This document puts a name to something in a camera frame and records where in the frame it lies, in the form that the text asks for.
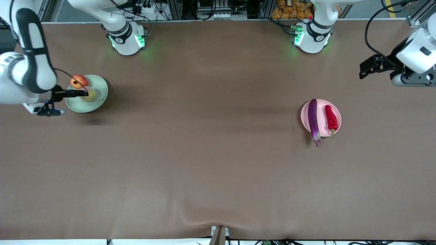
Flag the red apple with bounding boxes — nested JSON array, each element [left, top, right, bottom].
[[71, 75, 89, 90]]

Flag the yellow pink peach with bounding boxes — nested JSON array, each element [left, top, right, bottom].
[[80, 87, 97, 102]]

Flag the red chili pepper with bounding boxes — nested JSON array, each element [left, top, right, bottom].
[[324, 105, 339, 137]]

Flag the purple eggplant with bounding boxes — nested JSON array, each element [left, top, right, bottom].
[[308, 99, 321, 147]]

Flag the light green plate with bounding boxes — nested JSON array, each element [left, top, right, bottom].
[[65, 75, 109, 114]]

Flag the pink plate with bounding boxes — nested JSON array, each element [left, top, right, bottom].
[[301, 99, 342, 137]]

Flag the orange packed goods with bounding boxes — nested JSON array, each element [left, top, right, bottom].
[[271, 0, 314, 19]]

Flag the brown table mat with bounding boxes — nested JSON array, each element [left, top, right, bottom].
[[0, 19, 436, 240]]

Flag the white power strip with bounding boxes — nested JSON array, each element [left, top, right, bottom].
[[131, 3, 157, 15]]

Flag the metal table clamp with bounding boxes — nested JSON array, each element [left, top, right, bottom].
[[211, 226, 229, 245]]

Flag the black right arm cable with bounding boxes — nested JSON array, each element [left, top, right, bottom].
[[54, 67, 90, 92]]

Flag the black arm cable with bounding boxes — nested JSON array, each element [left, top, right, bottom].
[[54, 67, 90, 92], [364, 0, 421, 67]]

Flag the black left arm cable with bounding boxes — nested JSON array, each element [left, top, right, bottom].
[[364, 0, 421, 67]]

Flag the aluminium frame strut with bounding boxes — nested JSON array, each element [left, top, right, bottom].
[[39, 0, 65, 24], [407, 0, 436, 28]]

